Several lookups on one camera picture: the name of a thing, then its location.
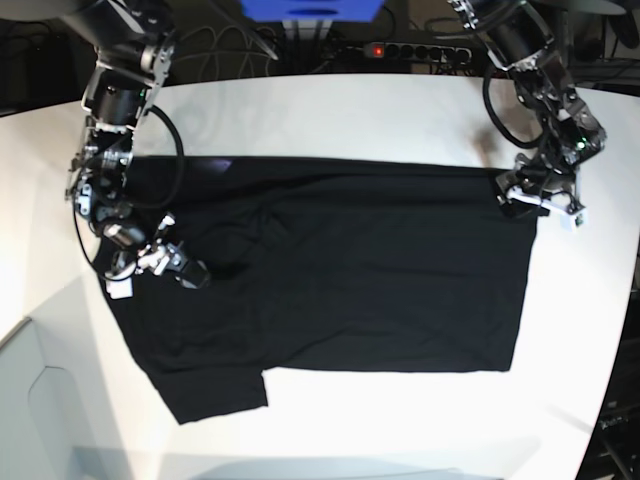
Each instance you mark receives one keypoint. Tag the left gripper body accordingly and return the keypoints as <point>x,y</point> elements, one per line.
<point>535,183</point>

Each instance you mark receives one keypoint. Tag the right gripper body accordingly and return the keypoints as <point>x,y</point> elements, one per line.
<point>139,251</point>

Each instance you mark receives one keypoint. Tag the black T-shirt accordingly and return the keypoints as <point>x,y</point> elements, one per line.
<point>337,265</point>

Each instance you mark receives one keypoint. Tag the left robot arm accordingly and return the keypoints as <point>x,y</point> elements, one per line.
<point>520,44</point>

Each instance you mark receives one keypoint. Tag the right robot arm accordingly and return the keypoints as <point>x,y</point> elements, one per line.
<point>134,43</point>

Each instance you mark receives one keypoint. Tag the black power strip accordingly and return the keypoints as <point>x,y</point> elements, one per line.
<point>421,53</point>

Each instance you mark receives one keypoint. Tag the blue plastic bin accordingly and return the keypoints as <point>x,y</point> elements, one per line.
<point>334,10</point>

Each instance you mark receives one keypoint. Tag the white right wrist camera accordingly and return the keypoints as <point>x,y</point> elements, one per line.
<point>121,289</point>

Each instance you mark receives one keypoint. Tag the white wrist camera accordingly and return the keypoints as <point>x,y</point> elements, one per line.
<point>574,221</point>
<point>121,289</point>

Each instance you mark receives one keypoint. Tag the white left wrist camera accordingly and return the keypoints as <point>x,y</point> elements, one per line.
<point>574,221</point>

